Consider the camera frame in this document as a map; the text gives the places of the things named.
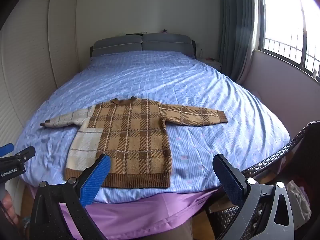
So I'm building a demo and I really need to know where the window with metal railing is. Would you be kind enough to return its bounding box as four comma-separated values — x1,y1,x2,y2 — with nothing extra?
259,0,320,80

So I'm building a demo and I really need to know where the purple bedsheet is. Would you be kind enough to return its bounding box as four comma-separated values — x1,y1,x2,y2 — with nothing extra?
24,185,225,240

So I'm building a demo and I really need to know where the blue floral quilt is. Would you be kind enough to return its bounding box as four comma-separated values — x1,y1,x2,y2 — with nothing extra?
14,50,292,203

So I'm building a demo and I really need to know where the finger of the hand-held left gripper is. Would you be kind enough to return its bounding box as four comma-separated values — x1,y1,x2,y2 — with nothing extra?
10,146,36,167
0,143,14,157

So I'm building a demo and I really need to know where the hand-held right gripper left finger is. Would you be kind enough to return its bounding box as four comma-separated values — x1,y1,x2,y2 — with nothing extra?
30,152,112,240

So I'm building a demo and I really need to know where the white louvred wardrobe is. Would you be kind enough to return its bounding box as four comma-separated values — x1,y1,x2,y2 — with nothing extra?
0,0,81,205

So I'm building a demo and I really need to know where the beige cloth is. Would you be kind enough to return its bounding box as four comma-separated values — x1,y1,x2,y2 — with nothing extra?
285,180,313,230

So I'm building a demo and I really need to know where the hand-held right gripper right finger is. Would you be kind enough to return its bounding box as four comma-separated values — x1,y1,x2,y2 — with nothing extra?
212,154,295,240

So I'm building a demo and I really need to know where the person's left hand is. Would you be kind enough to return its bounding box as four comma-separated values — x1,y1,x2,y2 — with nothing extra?
1,195,18,221

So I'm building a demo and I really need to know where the grey padded headboard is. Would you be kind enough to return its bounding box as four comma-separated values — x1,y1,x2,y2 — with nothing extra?
89,33,197,58

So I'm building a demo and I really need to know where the brown wicker chair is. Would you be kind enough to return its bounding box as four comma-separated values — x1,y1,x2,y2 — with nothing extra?
205,121,320,240

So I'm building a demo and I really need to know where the brown plaid knit sweater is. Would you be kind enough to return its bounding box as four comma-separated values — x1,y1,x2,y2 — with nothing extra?
40,96,228,188

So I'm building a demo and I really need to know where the grey-blue curtain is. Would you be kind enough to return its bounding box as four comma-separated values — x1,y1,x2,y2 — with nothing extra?
219,0,263,84

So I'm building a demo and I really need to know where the white nightstand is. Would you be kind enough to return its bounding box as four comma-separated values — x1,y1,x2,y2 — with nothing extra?
200,59,223,73

